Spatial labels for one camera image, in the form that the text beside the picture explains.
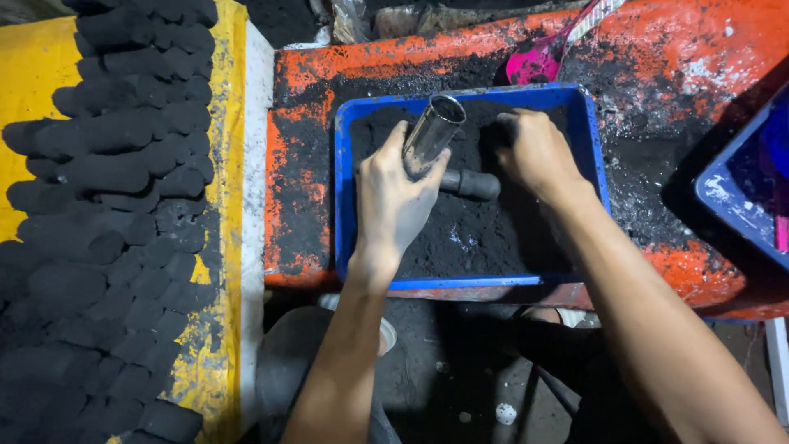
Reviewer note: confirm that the person's right hand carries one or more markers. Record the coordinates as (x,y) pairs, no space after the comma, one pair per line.
(542,154)

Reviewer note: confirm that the person's left hand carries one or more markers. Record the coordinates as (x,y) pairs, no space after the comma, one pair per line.
(391,209)

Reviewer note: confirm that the shiny metal tube mould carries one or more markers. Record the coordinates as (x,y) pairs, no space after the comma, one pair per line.
(431,132)

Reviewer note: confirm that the blue plastic tray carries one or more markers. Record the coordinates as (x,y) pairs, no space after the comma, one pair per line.
(733,185)
(342,185)

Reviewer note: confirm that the black cylindrical plunger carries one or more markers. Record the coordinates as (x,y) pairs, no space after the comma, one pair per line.
(474,184)

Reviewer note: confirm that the black charcoal powder heap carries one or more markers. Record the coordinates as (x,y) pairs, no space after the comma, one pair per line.
(474,240)

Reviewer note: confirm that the pink plastic scoop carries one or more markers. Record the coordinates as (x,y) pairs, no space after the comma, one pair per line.
(536,61)

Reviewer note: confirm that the orange painted work bench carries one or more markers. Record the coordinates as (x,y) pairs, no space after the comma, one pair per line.
(647,92)

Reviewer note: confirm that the white board edge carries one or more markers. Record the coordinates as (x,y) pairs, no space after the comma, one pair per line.
(254,185)

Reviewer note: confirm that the person's grey shorts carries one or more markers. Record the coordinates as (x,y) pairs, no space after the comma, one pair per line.
(289,364)

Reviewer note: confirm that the small white scrap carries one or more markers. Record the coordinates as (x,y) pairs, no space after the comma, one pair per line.
(506,413)

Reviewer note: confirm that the pink stick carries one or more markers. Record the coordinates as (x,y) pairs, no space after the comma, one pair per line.
(781,209)

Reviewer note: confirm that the pile of black charcoal briquettes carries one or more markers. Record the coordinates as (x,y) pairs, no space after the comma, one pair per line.
(111,246)

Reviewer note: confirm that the white table leg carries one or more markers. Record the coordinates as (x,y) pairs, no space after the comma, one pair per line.
(778,370)

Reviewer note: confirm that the yellow plastic sheet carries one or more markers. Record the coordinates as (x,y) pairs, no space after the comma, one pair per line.
(31,80)

